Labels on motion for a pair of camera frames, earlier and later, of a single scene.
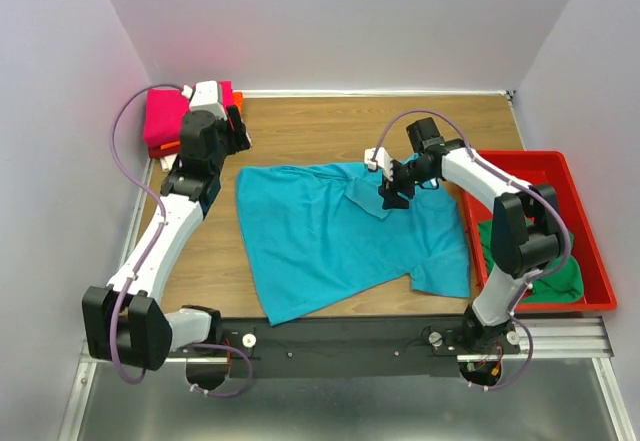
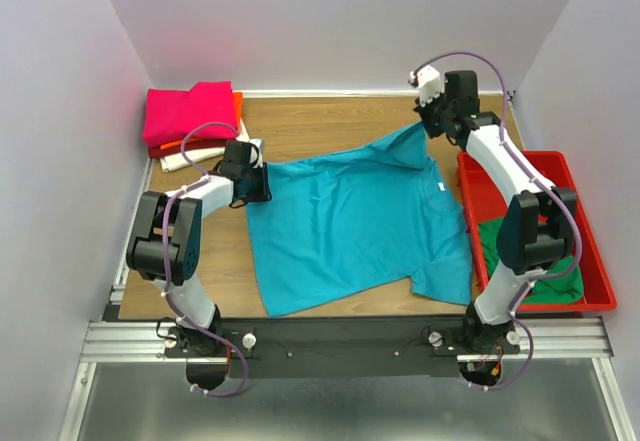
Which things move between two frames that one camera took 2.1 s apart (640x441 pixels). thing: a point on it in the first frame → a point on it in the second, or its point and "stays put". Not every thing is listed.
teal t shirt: x=316 y=236 stays put
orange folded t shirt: x=238 y=101 stays put
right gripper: x=391 y=200 → x=431 y=131
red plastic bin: x=549 y=168 stays put
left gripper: x=240 y=138 → x=263 y=193
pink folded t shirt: x=165 y=111 stays put
